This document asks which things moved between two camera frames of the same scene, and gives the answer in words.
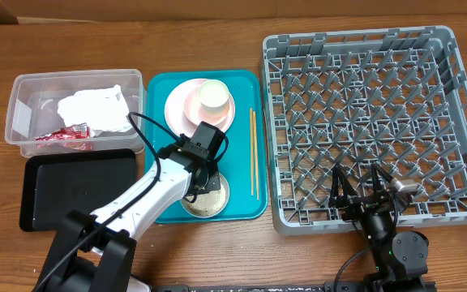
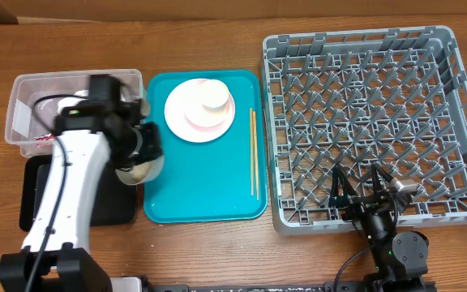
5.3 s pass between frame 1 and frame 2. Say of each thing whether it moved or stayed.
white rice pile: moved
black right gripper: stayed
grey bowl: moved
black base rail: stayed
